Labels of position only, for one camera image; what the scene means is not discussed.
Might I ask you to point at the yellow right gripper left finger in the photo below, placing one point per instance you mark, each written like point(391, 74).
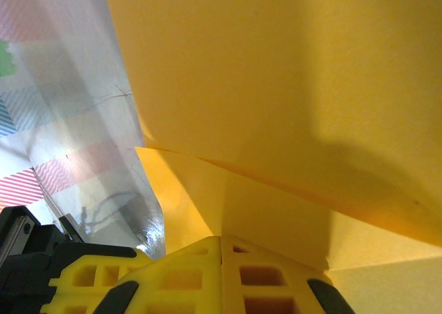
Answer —
point(186, 283)

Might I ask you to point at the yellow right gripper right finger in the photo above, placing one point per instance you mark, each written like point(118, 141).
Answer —
point(262, 286)

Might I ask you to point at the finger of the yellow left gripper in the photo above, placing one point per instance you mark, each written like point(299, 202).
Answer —
point(79, 286)

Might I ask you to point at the yellow paper sheet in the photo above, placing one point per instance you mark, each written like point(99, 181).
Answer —
point(276, 86)

